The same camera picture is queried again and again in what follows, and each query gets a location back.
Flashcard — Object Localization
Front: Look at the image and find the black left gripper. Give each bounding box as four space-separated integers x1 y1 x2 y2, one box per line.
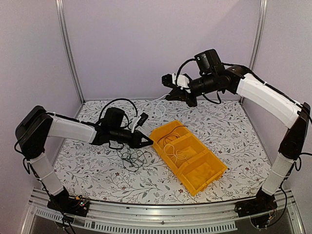
110 127 153 149

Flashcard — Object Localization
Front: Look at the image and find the cable pile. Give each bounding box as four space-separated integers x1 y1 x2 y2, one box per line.
116 146 153 171

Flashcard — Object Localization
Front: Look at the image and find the thin black cable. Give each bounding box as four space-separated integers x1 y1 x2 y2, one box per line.
157 124 190 144

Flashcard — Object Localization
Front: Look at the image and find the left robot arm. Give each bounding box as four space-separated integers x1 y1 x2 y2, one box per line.
14 105 153 212

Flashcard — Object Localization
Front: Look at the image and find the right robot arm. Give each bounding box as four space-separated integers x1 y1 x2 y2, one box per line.
161 49 311 213

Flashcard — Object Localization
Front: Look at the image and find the yellow three-compartment bin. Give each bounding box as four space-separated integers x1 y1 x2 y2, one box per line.
150 120 227 196

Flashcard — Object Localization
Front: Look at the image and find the floral table cloth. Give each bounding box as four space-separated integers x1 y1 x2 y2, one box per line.
54 100 271 204

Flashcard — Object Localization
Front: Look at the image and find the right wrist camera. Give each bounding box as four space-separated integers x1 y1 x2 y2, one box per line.
161 73 192 93

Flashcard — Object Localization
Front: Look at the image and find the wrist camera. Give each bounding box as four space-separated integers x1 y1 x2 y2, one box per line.
161 73 192 93
130 112 148 133

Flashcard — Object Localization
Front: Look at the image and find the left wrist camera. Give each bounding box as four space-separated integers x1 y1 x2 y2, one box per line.
130 112 148 133

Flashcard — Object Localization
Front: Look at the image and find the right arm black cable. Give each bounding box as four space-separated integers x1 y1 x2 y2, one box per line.
175 57 312 225

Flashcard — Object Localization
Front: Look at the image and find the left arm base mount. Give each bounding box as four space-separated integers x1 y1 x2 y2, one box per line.
46 188 90 217

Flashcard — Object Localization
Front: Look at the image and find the right rear aluminium post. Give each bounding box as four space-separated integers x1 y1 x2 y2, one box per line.
249 0 268 70

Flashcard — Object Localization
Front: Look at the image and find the aluminium post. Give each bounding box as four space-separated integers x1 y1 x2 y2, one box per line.
249 0 268 70
55 0 85 104

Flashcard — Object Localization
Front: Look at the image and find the aluminium front rail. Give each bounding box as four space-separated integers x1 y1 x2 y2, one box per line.
21 189 307 234

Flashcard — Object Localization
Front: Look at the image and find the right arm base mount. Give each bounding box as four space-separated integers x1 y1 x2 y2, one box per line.
234 189 277 229

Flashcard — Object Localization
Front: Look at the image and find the left rear aluminium post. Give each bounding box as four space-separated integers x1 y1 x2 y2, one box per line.
55 0 85 104

